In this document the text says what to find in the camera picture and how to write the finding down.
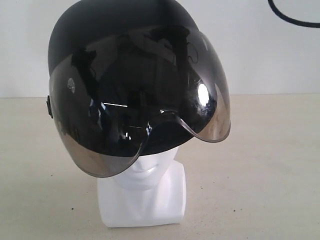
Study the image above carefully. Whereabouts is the black helmet with tinted visor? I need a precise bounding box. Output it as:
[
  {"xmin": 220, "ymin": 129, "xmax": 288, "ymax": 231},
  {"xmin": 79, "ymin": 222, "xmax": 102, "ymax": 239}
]
[{"xmin": 47, "ymin": 0, "xmax": 231, "ymax": 178}]

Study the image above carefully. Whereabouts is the white mannequin head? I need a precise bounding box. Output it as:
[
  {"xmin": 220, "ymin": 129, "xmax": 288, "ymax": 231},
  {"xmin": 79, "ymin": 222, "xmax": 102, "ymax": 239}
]
[{"xmin": 97, "ymin": 147, "xmax": 187, "ymax": 228}]

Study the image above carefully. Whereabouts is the black cable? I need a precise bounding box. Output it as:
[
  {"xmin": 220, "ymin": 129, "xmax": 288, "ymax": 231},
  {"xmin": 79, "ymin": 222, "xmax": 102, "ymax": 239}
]
[{"xmin": 267, "ymin": 0, "xmax": 320, "ymax": 29}]

